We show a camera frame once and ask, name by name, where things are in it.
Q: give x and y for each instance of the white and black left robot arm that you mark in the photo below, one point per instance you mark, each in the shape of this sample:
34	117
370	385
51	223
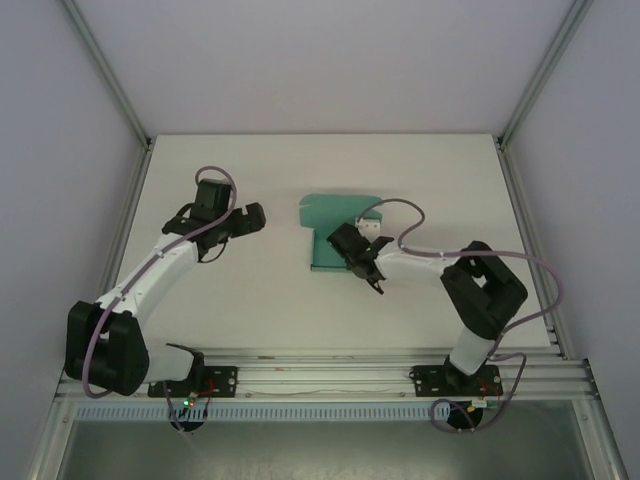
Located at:
165	260

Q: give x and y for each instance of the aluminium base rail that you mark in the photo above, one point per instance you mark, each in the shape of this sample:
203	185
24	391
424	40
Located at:
320	380

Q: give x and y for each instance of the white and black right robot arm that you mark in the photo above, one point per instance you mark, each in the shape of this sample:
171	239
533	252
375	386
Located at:
420	265

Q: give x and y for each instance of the grey metal panel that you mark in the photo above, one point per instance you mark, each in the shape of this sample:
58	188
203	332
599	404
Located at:
320	450

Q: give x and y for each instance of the aluminium frame post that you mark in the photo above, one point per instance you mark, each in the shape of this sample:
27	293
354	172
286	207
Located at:
107	75
545	70

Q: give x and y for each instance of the aluminium side rail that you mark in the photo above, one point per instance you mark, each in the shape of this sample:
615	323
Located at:
120	215
535	240

